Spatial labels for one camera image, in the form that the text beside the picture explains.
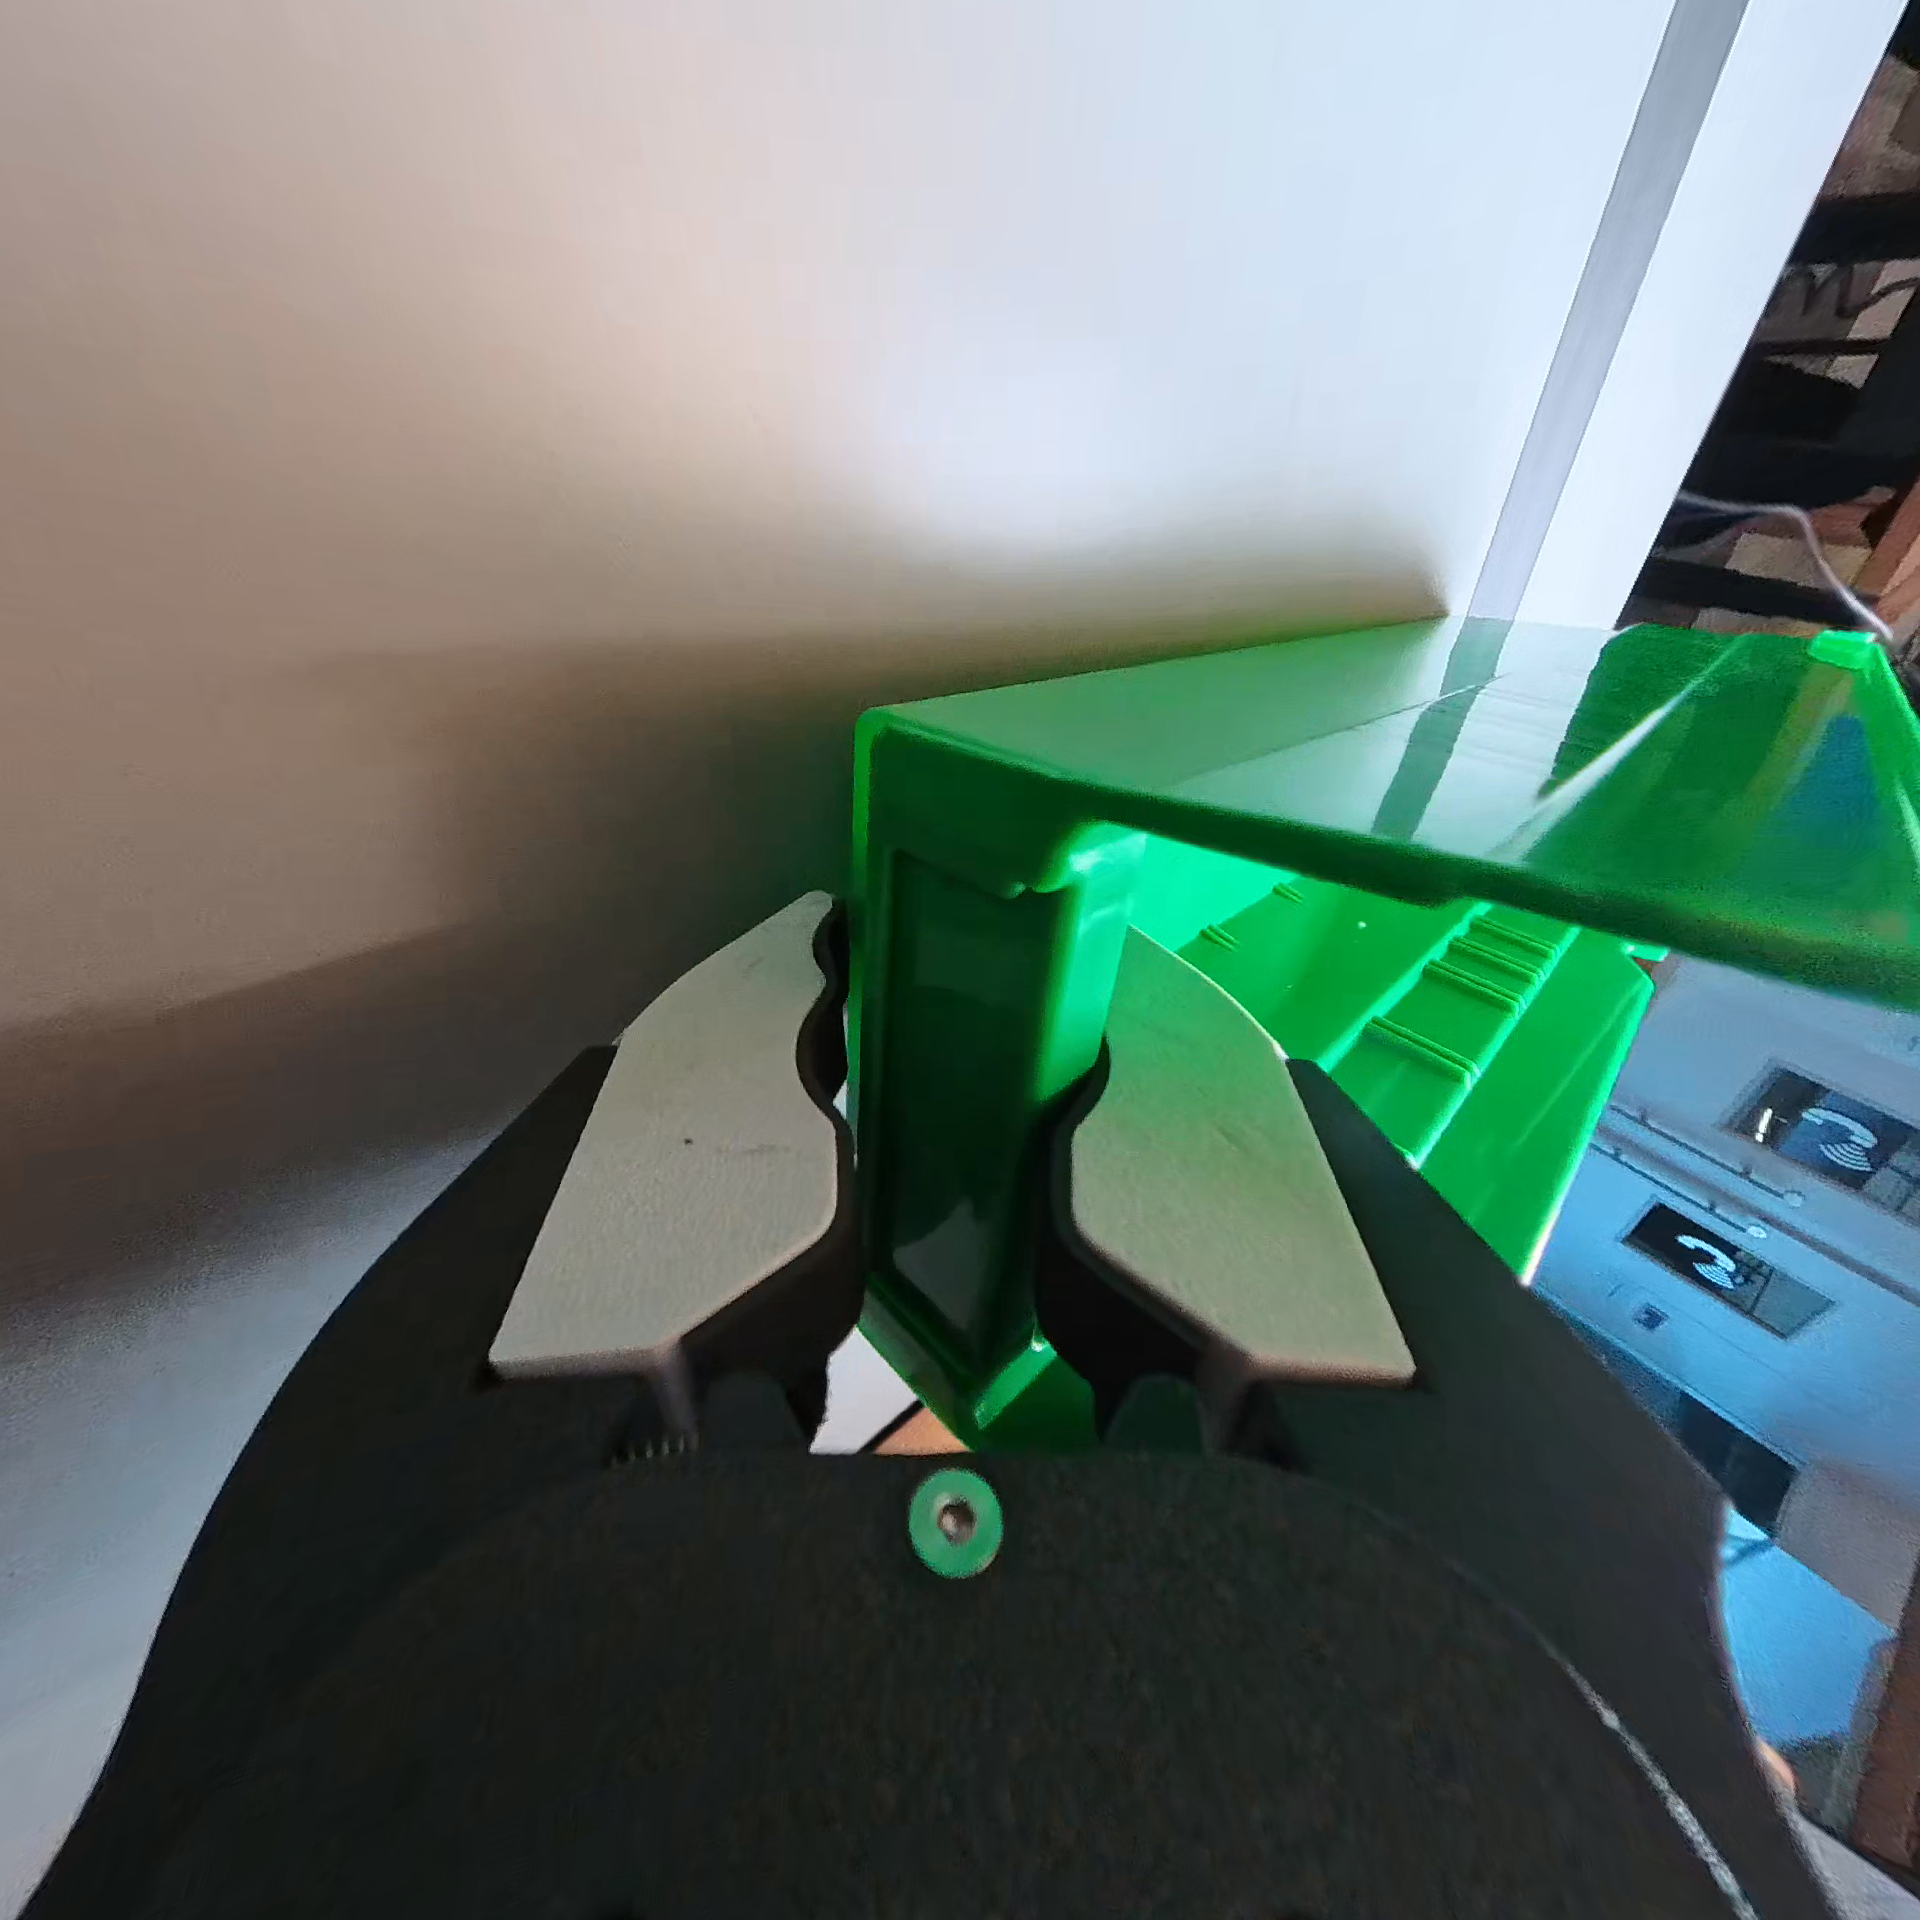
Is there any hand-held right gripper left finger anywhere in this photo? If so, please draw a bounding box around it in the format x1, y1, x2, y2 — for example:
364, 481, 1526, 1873
487, 891, 864, 1453

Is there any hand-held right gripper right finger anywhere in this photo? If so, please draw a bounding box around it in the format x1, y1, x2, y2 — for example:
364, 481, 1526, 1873
1030, 928, 1418, 1465

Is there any green plastic bin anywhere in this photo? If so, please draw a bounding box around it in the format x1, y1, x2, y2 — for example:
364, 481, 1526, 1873
848, 619, 1920, 1453

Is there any thin white cable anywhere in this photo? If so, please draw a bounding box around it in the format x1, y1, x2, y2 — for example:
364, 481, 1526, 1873
1677, 496, 1898, 639

